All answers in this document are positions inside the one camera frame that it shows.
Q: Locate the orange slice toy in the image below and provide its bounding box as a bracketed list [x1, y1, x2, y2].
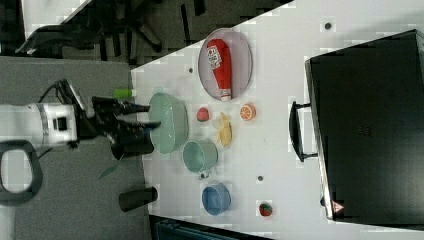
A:
[240, 103, 256, 121]

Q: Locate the green mug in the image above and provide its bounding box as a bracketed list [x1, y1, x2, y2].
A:
[182, 139, 218, 179]

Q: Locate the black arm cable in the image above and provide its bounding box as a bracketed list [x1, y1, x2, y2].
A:
[37, 79, 73, 104]

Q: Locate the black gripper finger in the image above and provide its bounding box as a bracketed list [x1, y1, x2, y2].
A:
[119, 103, 150, 115]
[117, 120, 161, 133]

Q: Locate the green oval colander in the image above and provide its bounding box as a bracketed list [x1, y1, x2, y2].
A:
[148, 92, 189, 154]

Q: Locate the black cylinder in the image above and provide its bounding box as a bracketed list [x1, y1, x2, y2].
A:
[111, 134, 154, 160]
[118, 187, 158, 212]

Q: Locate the pink toy strawberry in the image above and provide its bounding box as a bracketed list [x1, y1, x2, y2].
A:
[196, 107, 210, 122]

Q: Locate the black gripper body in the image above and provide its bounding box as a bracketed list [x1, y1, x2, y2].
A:
[75, 97, 123, 144]

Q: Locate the red toy strawberry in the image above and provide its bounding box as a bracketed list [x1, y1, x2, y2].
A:
[259, 202, 273, 217]

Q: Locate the grey round plate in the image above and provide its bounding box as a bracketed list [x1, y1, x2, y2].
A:
[198, 28, 253, 101]

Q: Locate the black toaster oven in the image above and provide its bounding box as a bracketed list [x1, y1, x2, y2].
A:
[305, 29, 424, 230]

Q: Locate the black cylinder lower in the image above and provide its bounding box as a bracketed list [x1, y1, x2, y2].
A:
[118, 187, 158, 212]

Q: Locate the blue cup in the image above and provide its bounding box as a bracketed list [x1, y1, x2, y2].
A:
[202, 183, 231, 216]

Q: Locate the black oven door handle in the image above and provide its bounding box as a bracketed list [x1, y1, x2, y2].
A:
[289, 101, 318, 162]

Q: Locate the black office chair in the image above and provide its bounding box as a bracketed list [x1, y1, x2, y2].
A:
[15, 0, 162, 55]

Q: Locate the yellow toy banana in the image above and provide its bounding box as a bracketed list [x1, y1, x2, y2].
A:
[212, 112, 232, 147]

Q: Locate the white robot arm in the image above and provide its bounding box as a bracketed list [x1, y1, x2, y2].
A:
[1, 97, 160, 207]

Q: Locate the red ketchup bottle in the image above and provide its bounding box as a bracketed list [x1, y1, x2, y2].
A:
[207, 39, 232, 101]

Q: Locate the black cylinder upper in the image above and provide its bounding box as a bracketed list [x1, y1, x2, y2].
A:
[111, 134, 154, 160]

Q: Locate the green marker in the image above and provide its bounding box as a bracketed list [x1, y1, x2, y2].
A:
[113, 88, 136, 99]

